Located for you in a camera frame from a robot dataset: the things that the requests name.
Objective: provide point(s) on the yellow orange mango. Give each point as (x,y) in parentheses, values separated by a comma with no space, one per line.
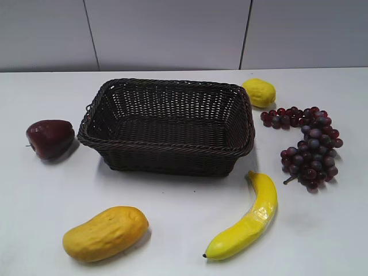
(106,234)

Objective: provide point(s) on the dark brown wicker basket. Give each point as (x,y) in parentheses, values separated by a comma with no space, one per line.
(179,127)

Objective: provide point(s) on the yellow lemon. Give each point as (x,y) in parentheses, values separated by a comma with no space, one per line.
(262,94)

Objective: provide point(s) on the yellow banana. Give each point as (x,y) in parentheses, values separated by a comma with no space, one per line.
(251,226)

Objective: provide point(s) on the purple red grape bunch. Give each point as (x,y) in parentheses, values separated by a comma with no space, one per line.
(312,161)

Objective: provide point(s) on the dark red apple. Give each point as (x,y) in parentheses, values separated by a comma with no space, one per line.
(50,139)

